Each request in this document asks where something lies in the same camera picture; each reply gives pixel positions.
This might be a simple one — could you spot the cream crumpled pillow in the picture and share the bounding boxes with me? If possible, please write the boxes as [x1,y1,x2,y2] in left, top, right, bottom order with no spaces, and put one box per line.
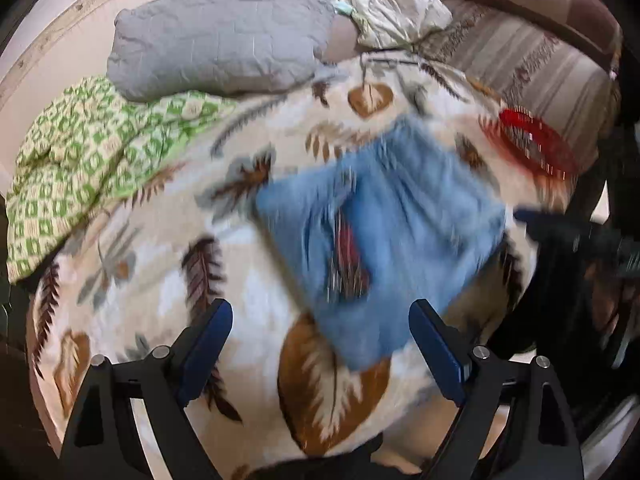
[331,0,452,50]

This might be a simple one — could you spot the red plastic basket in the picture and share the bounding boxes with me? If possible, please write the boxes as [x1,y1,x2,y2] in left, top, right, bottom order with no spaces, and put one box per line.
[498,108,579,181]

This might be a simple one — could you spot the light blue denim jeans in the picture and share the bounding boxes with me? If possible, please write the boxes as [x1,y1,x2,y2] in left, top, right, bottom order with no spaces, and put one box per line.
[255,115,506,370]

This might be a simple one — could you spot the grey pillow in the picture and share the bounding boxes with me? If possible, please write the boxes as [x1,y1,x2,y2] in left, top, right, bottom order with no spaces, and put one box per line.
[106,0,335,102]

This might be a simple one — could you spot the green patterned quilt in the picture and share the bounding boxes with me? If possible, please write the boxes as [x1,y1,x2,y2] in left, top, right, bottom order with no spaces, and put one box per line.
[6,76,236,283]

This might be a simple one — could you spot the striped beige bed sheet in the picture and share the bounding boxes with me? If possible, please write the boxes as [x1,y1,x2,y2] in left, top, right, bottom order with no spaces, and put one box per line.
[420,0,620,170]

